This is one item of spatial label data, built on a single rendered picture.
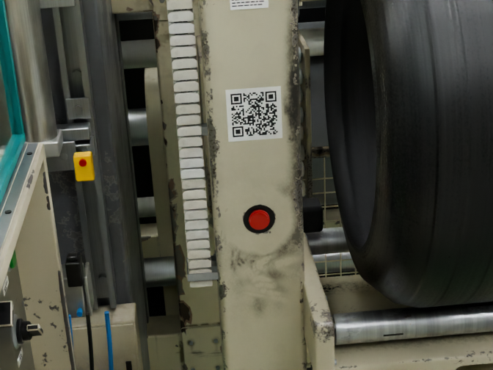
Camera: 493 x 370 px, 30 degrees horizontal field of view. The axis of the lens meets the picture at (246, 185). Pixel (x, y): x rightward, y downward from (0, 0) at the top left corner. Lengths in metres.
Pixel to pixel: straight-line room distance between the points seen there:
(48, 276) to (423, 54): 0.52
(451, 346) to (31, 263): 0.63
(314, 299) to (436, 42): 0.44
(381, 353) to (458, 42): 0.50
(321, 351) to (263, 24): 0.46
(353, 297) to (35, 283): 0.67
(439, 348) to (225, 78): 0.51
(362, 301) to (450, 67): 0.63
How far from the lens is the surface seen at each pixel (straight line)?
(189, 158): 1.29
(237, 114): 1.26
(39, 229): 1.11
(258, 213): 1.31
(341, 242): 1.59
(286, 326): 1.41
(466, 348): 1.40
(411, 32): 1.11
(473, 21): 1.12
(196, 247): 1.35
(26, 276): 1.14
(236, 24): 1.22
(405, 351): 1.38
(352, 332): 1.34
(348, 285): 1.66
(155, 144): 2.07
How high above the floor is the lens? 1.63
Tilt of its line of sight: 24 degrees down
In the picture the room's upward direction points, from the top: 3 degrees counter-clockwise
